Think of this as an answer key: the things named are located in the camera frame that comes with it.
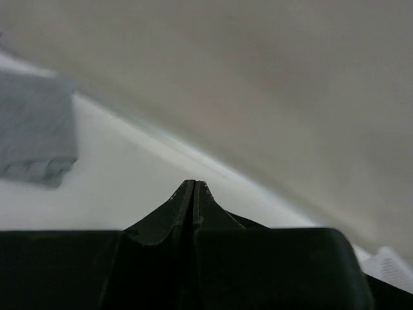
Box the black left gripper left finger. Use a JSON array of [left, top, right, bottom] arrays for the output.
[[124, 180, 196, 310]]

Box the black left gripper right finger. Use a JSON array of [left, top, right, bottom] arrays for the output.
[[192, 181, 266, 309]]

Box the folded grey tank top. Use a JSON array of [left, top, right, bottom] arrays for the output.
[[1, 71, 78, 188]]

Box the white plastic basket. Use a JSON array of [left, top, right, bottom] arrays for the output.
[[354, 247, 412, 293]]

